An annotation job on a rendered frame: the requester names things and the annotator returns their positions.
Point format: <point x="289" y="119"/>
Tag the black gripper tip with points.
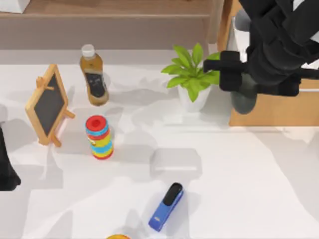
<point x="6" y="169"/>

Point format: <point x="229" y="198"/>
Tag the wooden framed blackboard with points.
<point x="48" y="104"/>

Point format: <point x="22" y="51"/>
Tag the white pot with green plant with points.
<point x="193" y="74"/>

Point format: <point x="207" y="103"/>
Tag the blue and black stapler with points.
<point x="165" y="211"/>

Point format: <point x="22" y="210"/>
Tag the pale wooden drawer front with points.
<point x="279" y="110"/>

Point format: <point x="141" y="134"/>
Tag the pulled-out wooden drawer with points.
<point x="225" y="27"/>

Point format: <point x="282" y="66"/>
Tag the wooden open shelf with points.
<point x="107" y="27"/>

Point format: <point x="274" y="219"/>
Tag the white box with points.
<point x="11" y="5"/>

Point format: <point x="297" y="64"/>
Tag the stack of coloured rings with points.
<point x="99" y="139"/>

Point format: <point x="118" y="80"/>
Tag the brown bottle with white cap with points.
<point x="94" y="82"/>

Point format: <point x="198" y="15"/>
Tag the orange round object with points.
<point x="118" y="236"/>

